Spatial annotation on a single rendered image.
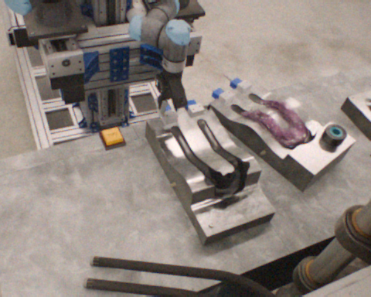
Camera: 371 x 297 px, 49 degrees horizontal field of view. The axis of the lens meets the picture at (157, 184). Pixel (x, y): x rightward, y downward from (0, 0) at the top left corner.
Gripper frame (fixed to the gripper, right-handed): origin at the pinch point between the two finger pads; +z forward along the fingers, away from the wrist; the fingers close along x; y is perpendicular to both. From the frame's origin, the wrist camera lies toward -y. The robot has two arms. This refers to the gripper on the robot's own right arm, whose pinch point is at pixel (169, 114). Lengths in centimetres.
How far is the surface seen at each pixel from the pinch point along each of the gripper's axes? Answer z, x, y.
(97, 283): 8, 44, -49
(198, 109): -0.6, -11.0, -1.6
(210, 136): 3.1, -11.4, -12.4
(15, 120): 91, 50, 108
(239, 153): -0.4, -15.0, -25.4
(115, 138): 7.5, 20.4, 1.6
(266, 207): 5.1, -15.5, -45.4
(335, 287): -55, 21, -86
